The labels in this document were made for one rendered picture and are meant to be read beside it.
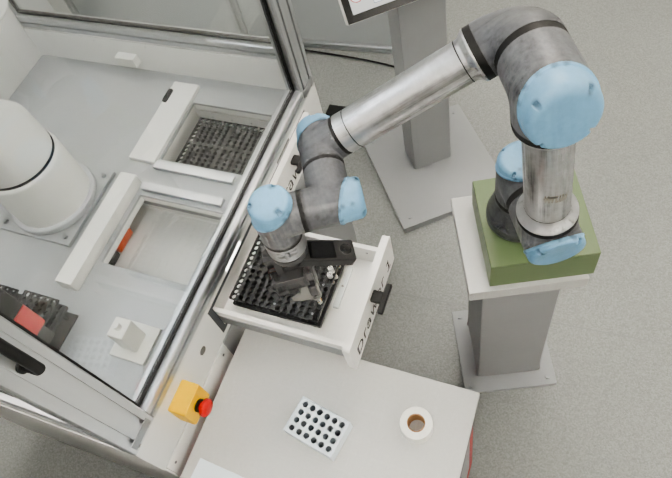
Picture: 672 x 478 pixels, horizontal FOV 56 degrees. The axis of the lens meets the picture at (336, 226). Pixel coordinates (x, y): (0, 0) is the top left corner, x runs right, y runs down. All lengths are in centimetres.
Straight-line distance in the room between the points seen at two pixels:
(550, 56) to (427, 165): 174
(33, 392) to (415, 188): 184
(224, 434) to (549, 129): 98
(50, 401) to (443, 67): 81
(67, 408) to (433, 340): 146
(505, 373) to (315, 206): 135
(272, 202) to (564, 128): 46
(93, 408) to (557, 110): 89
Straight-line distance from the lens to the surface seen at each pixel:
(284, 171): 162
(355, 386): 149
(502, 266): 149
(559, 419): 227
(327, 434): 144
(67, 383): 114
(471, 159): 268
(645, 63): 315
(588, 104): 96
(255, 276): 150
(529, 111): 94
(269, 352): 156
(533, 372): 229
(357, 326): 136
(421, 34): 216
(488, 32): 104
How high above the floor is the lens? 217
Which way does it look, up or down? 57 degrees down
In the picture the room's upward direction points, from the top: 18 degrees counter-clockwise
